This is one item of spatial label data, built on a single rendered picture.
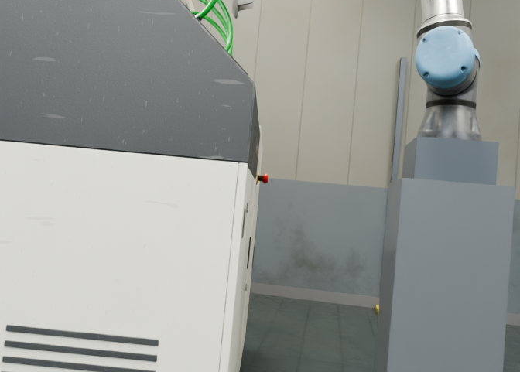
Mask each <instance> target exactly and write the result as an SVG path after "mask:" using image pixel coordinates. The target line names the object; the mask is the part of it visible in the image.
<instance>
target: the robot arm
mask: <svg viewBox="0 0 520 372"><path fill-rule="evenodd" d="M421 3H422V23H423V25H422V27H421V28H420V29H419V30H418V32H417V48H416V56H415V62H416V69H417V71H418V73H419V75H420V76H421V78H423V80H424V81H425V82H426V85H427V94H426V113H425V115H424V117H423V120H422V122H421V125H420V126H419V130H418V131H417V134H416V137H417V136H419V137H430V138H452V139H463V140H475V141H482V135H481V130H480V127H479V124H478V121H477V116H476V106H477V85H478V74H479V69H480V65H481V62H480V56H479V53H478V51H477V50H476V49H475V48H474V40H473V31H472V24H471V22H470V21H468V20H467V19H465V18H464V11H463V2H462V0H421ZM254 6H255V3H254V0H232V13H233V15H234V17H235V18H236V19H237V18H238V12H239V11H241V10H245V9H252V8H254Z"/></svg>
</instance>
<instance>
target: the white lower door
mask: <svg viewBox="0 0 520 372"><path fill-rule="evenodd" d="M254 197H255V179H254V177H253V175H252V174H251V172H250V170H249V168H248V176H247V185H246V193H245V208H244V217H243V226H242V234H241V250H240V258H239V267H238V283H237V291H236V299H235V308H234V324H233V332H232V341H231V356H230V365H229V372H238V363H239V354H240V345H241V330H242V321H243V312H244V304H245V291H247V285H248V284H246V280H247V271H248V263H249V255H250V246H251V222H252V214H253V205H254Z"/></svg>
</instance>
